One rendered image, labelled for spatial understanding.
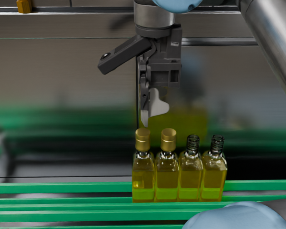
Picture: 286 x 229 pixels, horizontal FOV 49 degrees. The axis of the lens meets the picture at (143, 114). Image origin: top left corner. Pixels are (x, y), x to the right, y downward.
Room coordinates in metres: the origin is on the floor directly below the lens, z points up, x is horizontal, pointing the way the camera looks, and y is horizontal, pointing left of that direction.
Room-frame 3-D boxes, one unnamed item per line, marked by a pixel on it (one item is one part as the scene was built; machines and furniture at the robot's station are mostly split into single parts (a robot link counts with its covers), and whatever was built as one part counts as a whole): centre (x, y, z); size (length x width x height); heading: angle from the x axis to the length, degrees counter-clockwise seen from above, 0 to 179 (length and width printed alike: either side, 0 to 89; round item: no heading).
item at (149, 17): (0.58, -0.02, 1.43); 0.08 x 0.08 x 0.05
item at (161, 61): (0.58, -0.03, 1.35); 0.09 x 0.08 x 0.12; 90
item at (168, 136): (0.58, -0.06, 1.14); 0.04 x 0.04 x 0.04
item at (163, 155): (0.58, -0.06, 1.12); 0.03 x 0.03 x 0.05
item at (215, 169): (0.58, -0.17, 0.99); 0.06 x 0.06 x 0.21; 0
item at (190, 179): (0.58, -0.12, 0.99); 0.06 x 0.06 x 0.21; 1
